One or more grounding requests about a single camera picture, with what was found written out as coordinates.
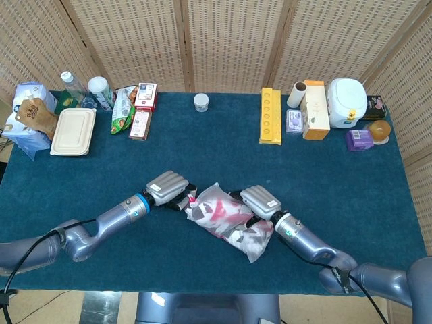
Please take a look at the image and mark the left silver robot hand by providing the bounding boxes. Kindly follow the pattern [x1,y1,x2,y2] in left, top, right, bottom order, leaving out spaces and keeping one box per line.
[145,170,198,212]

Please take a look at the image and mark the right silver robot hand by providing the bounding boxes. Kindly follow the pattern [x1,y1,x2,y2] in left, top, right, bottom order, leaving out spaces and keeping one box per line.
[229,184,282,227]

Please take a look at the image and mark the red white patterned garment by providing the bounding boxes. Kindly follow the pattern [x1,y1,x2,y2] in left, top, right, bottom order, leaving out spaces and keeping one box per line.
[185,194,273,257]

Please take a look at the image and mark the translucent plastic zip bag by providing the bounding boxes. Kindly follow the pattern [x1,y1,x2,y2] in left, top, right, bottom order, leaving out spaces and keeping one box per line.
[184,182,274,264]

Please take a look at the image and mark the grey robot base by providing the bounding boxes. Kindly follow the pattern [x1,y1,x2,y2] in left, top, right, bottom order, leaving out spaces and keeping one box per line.
[136,292,281,324]

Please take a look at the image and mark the green snack bag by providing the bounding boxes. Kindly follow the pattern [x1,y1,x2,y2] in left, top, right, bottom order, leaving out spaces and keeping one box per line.
[110,86,140,136]

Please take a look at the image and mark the blue white plastic bag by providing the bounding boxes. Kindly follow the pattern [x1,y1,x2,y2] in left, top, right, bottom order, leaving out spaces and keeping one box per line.
[3,82,58,161]

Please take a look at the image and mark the blue carpet table cover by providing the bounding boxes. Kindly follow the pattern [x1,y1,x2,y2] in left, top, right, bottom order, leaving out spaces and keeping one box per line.
[0,90,429,294]

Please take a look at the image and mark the brown red flat box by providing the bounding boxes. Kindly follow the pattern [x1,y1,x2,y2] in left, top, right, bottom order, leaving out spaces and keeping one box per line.
[128,110,153,142]

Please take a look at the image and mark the yellow block with holes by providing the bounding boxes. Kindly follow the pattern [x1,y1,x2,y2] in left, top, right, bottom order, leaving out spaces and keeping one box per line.
[259,87,283,146]

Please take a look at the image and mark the clear purple small box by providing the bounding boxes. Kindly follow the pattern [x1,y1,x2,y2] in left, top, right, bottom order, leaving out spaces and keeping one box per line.
[286,109,304,136]

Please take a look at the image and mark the small white jar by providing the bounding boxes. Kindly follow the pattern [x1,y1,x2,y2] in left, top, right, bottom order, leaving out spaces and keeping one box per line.
[193,93,210,113]

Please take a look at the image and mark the red white carton box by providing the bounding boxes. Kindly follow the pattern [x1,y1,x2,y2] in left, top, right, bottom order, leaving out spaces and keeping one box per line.
[134,82,159,113]

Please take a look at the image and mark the orange beige tissue box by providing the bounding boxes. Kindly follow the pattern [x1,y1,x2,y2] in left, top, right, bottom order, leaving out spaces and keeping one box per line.
[300,80,331,141]

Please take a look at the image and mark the beige lidded lunch box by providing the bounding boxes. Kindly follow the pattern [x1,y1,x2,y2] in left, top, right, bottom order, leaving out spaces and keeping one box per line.
[49,107,97,157]

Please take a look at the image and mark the white paper roll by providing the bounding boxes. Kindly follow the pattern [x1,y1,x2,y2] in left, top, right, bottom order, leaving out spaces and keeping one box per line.
[286,81,307,109]

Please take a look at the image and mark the purple packet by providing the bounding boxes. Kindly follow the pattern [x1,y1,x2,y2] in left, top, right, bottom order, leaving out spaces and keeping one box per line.
[344,129,375,152]

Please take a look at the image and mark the white green cylindrical can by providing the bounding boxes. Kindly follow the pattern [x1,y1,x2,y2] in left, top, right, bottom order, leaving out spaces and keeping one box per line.
[87,76,117,112]

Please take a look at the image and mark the dark green packet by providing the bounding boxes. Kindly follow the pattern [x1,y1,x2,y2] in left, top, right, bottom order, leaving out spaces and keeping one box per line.
[53,97,80,115]

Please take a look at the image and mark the white rice cooker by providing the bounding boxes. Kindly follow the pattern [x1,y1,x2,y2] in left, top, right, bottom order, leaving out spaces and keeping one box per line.
[326,78,368,129]

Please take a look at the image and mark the clear plastic water bottle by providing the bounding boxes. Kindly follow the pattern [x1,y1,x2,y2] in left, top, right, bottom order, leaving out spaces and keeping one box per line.
[60,70,97,109]

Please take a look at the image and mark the dark box pink print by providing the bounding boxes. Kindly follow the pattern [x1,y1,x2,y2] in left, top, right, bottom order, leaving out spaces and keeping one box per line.
[362,95,388,122]

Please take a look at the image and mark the brown paper pouch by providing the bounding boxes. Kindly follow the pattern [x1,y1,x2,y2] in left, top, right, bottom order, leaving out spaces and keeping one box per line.
[16,97,60,141]

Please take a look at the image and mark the woven folding screen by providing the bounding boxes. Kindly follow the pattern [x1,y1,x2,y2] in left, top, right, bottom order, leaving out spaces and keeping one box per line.
[0,0,432,324]

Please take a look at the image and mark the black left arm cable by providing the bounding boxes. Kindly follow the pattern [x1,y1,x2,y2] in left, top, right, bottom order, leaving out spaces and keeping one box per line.
[0,218,97,324]

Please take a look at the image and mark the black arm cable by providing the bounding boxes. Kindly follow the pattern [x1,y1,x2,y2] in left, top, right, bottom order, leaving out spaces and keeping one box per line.
[0,218,97,324]
[347,273,389,324]

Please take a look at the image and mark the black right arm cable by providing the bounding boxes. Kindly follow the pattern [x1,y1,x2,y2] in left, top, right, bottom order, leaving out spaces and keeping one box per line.
[347,273,389,324]

